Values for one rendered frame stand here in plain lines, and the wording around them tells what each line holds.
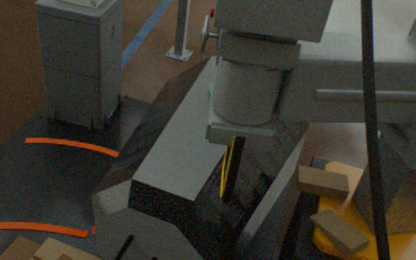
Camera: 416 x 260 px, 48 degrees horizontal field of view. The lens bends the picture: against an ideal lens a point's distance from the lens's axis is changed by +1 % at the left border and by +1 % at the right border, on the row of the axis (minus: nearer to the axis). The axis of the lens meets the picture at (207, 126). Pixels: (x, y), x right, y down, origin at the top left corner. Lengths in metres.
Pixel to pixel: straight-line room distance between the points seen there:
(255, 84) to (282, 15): 0.24
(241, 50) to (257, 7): 0.16
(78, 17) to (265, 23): 1.95
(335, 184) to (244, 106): 0.76
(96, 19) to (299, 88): 1.78
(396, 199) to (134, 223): 0.92
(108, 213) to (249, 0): 1.03
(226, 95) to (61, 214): 1.66
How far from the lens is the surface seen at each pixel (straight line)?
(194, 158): 1.83
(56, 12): 2.96
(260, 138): 1.34
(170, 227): 1.68
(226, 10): 1.07
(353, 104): 1.39
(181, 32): 4.10
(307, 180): 1.90
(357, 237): 1.78
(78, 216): 2.73
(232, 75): 1.25
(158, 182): 1.72
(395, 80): 1.40
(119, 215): 1.76
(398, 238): 1.92
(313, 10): 1.07
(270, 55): 1.19
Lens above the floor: 2.07
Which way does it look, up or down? 37 degrees down
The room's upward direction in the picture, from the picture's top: 9 degrees clockwise
